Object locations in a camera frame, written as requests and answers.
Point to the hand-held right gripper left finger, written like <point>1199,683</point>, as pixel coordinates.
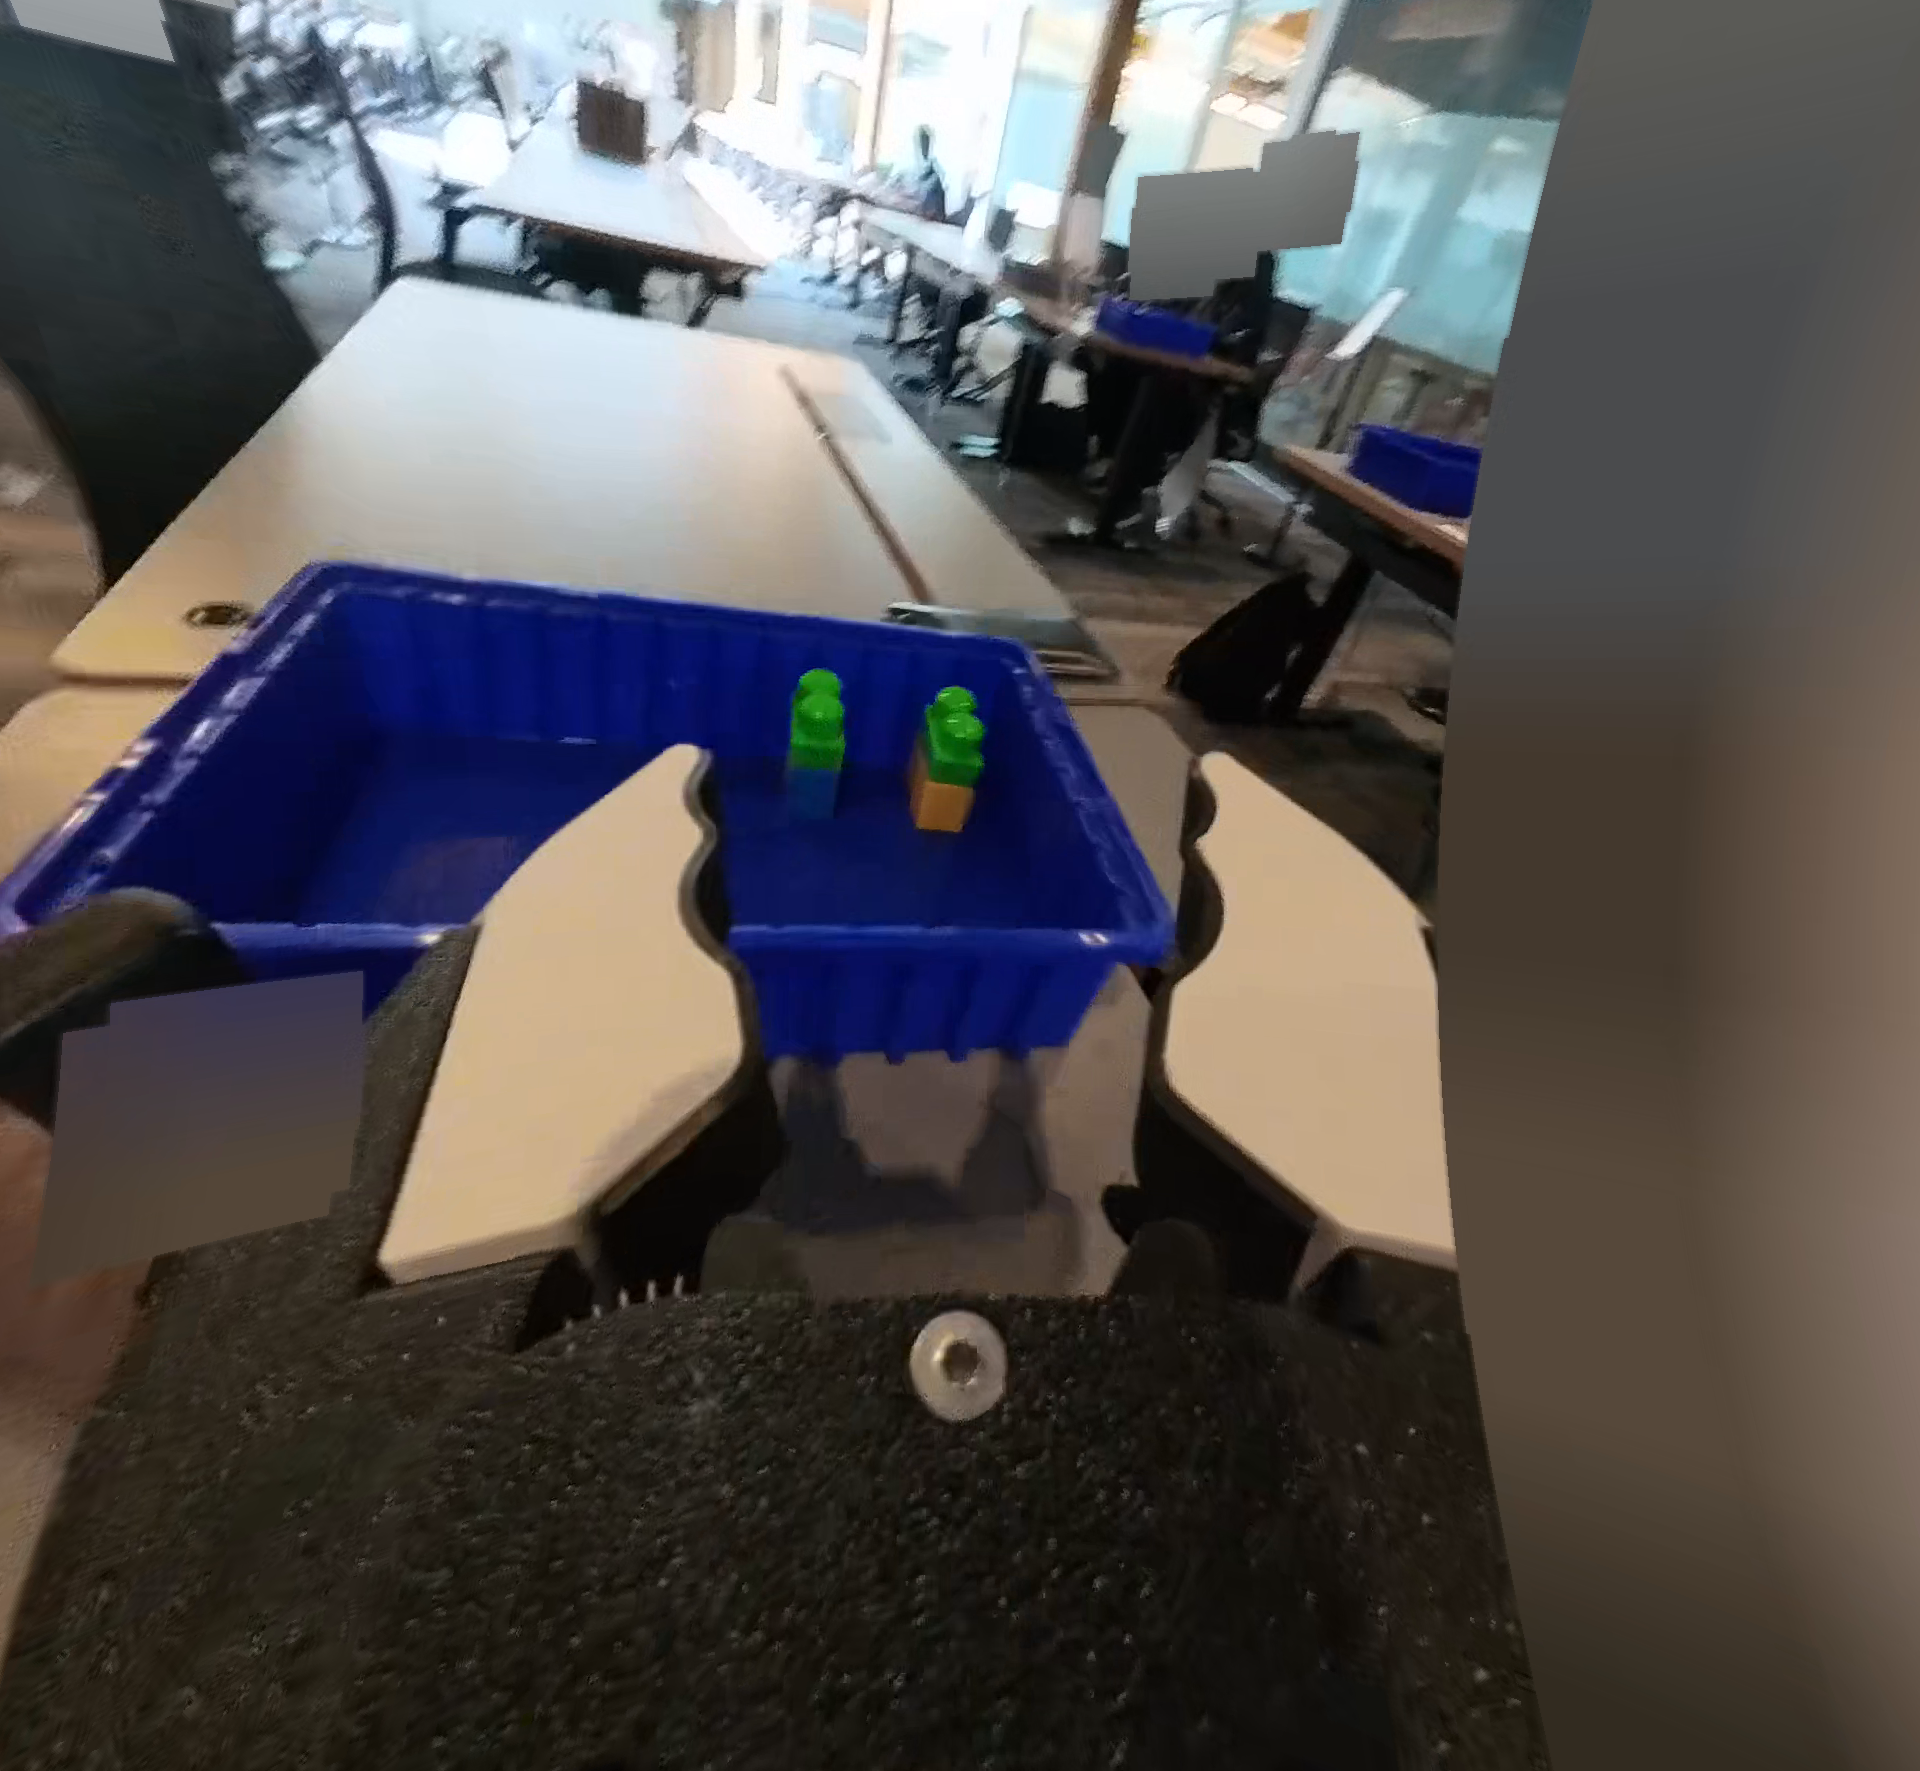
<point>570,1037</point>

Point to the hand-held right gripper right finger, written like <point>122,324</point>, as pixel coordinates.
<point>1304,1037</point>

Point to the blue one-stud block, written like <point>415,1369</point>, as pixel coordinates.
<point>813,796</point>

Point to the blue plastic bin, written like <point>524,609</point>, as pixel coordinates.
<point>932,992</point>

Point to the green two-stud block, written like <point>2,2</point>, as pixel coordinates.
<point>954,751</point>
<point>818,738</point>

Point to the yellow one-stud block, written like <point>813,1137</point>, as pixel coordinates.
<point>943,807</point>

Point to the black bag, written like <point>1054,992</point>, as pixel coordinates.
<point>1260,653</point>

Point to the small background blue bin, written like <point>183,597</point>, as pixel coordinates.
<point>1419,470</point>
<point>1156,328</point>

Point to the black office chair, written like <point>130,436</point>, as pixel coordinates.
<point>135,301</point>

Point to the background long table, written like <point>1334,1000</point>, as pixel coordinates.
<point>600,206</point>

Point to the wooden column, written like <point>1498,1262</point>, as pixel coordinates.
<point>1125,2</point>

